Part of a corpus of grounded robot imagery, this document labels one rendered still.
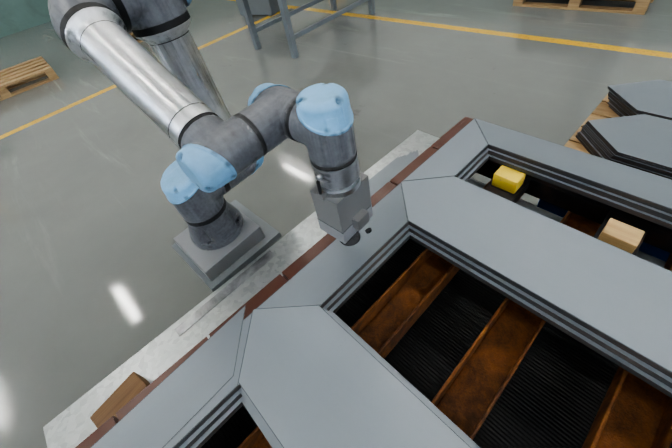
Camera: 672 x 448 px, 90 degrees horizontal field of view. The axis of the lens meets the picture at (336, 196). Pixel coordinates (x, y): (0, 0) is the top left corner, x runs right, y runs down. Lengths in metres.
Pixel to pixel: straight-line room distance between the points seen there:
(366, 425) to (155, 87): 0.57
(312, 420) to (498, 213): 0.53
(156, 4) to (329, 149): 0.45
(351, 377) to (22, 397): 1.77
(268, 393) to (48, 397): 1.55
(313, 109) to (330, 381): 0.41
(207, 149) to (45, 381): 1.76
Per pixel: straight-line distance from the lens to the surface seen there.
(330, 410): 0.59
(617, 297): 0.74
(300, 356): 0.63
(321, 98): 0.47
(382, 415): 0.58
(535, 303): 0.70
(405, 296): 0.84
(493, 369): 0.80
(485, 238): 0.74
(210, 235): 0.96
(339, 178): 0.52
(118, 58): 0.64
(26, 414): 2.12
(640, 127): 1.14
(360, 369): 0.60
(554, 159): 0.96
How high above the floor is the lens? 1.42
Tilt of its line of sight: 44 degrees down
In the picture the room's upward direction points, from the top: 12 degrees counter-clockwise
